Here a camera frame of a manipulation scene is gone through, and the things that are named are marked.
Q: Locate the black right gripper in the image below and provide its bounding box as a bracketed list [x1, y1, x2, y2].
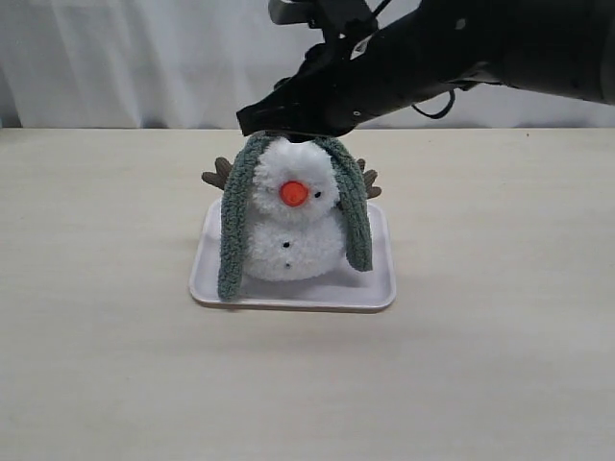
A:
[236, 1, 485, 138]

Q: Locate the green fuzzy scarf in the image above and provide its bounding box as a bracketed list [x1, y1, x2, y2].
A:
[216, 133, 374, 303]

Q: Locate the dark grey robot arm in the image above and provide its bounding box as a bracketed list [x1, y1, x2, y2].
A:
[236, 0, 614, 138]

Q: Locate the white plush snowman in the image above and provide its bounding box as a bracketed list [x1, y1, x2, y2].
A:
[201, 135, 380, 282]

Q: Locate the white square tray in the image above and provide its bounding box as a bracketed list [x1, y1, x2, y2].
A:
[188, 199, 397, 314]

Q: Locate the white backdrop curtain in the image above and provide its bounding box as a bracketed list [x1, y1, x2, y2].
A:
[0, 0, 615, 131]

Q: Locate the black camera cable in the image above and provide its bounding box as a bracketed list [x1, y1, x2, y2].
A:
[410, 85, 457, 119]

